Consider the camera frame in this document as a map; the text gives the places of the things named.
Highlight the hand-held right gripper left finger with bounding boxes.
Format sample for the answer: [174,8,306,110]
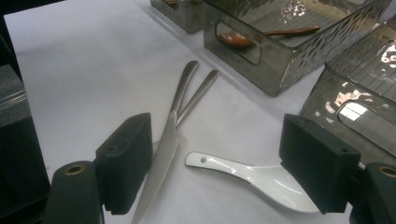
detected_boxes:
[94,112,154,216]

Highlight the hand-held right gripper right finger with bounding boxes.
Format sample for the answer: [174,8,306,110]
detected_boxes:
[278,113,361,216]

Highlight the metal table knife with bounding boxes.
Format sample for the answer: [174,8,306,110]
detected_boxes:
[131,60,200,224]

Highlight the smoky clear plastic bin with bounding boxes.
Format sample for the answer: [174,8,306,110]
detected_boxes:
[203,0,394,97]
[299,13,396,167]
[148,0,206,35]

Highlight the metal fork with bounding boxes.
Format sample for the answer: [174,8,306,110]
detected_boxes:
[151,68,221,155]

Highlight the aluminium floor rail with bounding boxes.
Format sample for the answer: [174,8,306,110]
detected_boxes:
[0,88,32,111]

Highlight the brown wooden spoon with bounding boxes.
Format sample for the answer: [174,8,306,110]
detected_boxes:
[217,24,321,50]

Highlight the white ceramic spoon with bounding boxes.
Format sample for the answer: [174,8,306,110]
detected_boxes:
[184,150,321,215]

